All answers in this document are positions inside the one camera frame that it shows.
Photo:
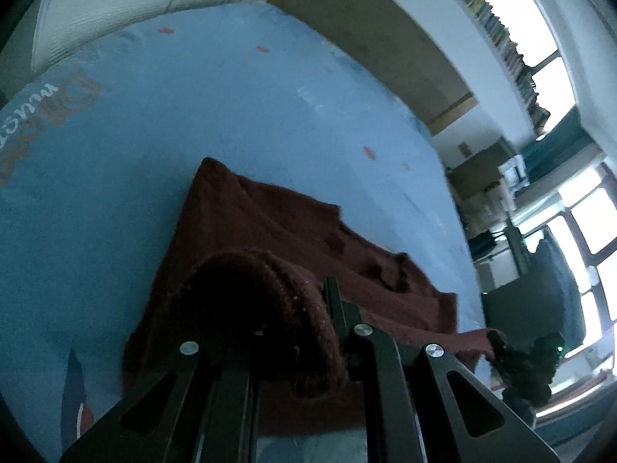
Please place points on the wooden drawer cabinet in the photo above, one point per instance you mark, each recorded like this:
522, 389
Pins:
481, 190

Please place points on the blue cartoon bed sheet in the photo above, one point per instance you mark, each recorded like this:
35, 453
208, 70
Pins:
98, 153

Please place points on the dark red knitted sweater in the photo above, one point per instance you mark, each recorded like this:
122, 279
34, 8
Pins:
250, 257

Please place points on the dark chair with blue cushion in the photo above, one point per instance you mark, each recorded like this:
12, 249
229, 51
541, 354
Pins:
544, 300

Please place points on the row of books on shelf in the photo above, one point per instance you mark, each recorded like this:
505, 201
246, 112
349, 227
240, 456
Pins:
498, 33

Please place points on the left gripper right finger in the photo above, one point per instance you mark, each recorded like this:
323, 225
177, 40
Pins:
422, 404

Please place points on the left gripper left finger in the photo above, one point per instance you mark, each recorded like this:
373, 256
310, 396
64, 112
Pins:
204, 409

